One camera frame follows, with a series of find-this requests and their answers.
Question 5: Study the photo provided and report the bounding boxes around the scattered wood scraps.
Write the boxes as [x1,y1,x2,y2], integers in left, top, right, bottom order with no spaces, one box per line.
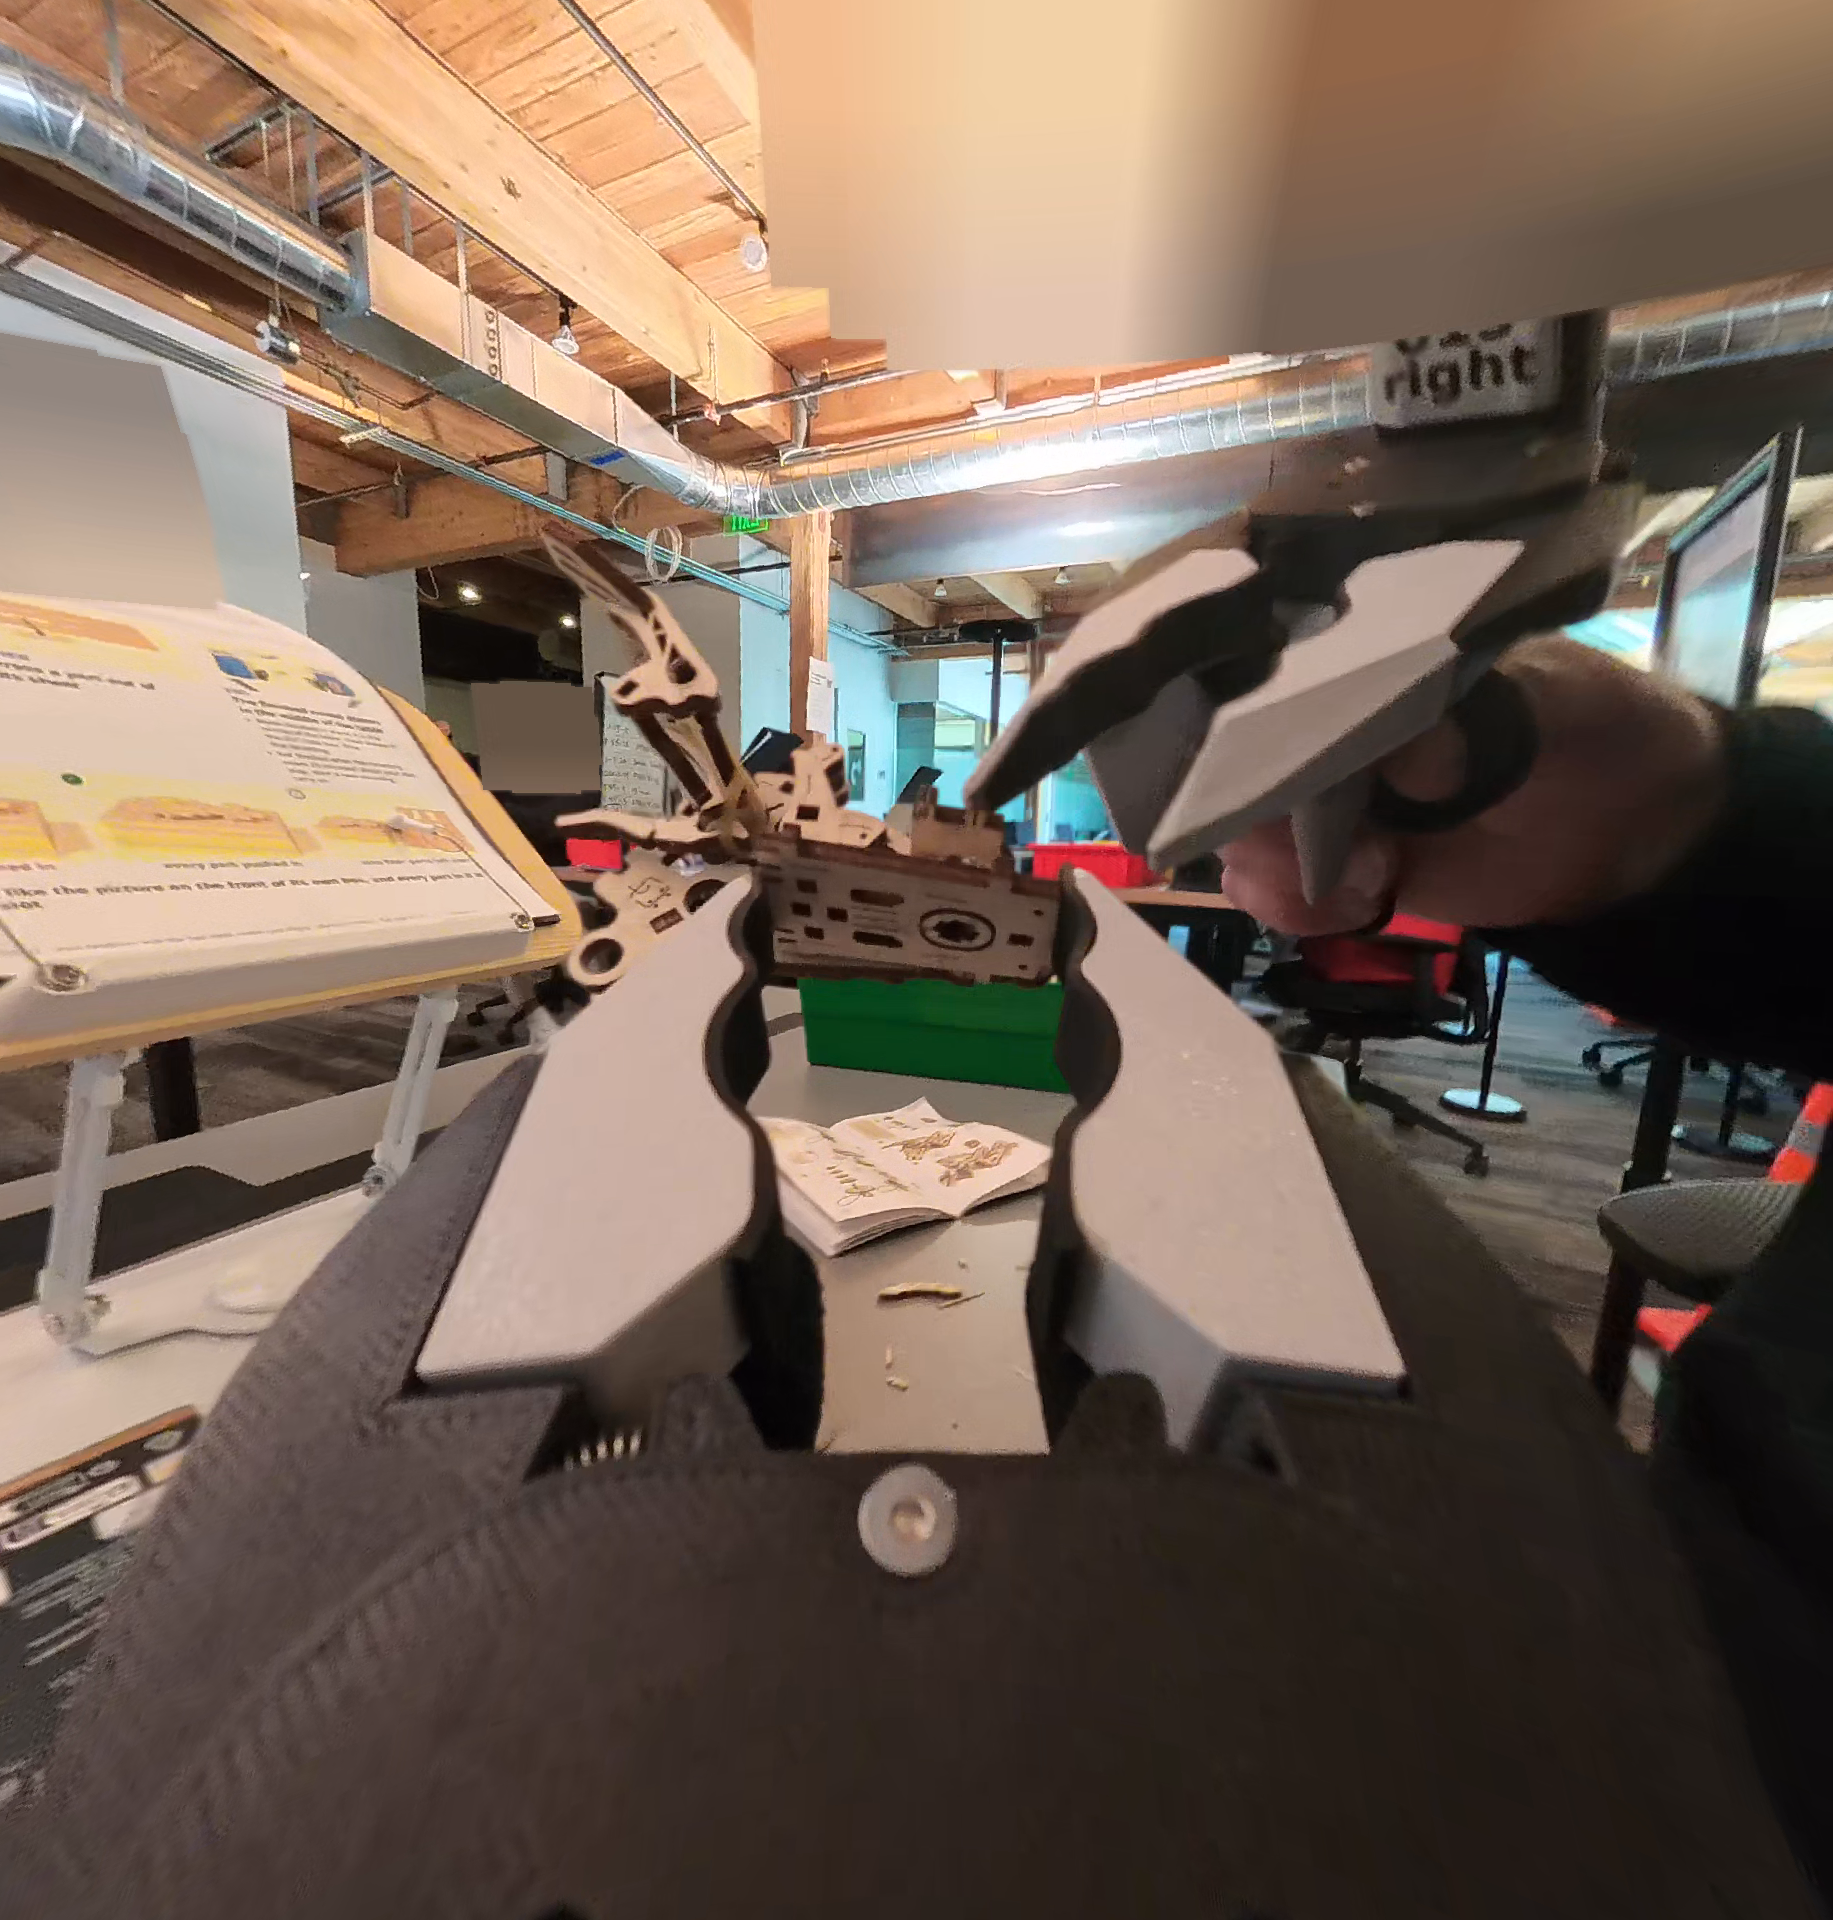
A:
[873,1279,986,1389]

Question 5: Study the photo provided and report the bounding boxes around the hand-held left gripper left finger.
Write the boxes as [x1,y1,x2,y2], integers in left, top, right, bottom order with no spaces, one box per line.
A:
[410,873,825,1470]

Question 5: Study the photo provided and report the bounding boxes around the black cardboard box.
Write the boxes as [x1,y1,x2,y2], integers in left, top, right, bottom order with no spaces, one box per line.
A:
[0,1402,206,1847]

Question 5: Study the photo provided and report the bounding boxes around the person's right forearm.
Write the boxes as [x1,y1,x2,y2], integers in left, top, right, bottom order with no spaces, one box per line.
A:
[1485,705,1833,1083]

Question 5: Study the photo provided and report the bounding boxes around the wooden buggy model assembly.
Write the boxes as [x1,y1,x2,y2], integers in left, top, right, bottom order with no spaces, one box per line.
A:
[539,525,1072,995]

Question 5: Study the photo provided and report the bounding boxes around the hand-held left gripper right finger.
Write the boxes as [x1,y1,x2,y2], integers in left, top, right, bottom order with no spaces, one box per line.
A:
[1055,869,1412,1456]

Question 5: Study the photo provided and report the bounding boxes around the person's right hand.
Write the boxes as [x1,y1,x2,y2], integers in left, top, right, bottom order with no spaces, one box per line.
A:
[1219,634,1730,942]

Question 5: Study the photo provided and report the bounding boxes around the red office chair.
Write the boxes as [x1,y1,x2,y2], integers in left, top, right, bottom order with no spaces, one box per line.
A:
[1253,907,1534,1180]

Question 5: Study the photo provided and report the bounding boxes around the wooden building post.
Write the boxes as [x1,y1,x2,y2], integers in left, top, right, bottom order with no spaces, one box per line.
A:
[785,511,834,752]

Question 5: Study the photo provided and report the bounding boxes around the grey mesh office chair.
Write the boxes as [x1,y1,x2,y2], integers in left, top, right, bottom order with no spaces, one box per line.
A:
[1592,1178,1807,1412]

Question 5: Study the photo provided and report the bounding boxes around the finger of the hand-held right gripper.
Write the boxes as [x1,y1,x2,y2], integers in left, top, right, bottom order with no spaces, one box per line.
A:
[963,548,1266,856]
[1148,537,1528,871]

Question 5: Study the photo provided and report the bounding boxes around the large open instruction manual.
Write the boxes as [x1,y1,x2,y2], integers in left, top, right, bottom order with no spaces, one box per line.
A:
[0,578,561,998]

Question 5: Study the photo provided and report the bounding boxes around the orange-red plastic item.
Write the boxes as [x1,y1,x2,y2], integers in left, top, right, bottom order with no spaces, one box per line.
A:
[1637,1081,1833,1352]

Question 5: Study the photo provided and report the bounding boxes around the small instruction booklet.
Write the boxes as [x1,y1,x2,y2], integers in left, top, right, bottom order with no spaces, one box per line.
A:
[757,1096,1057,1258]

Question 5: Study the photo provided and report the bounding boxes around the green box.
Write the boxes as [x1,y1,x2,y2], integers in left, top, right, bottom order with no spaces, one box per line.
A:
[797,976,1072,1094]

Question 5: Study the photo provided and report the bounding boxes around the silver ventilation duct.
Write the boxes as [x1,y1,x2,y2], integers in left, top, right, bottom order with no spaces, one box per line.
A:
[0,38,1833,520]

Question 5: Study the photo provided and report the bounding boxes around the computer monitor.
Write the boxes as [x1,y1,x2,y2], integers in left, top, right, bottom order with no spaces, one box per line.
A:
[1651,426,1807,714]

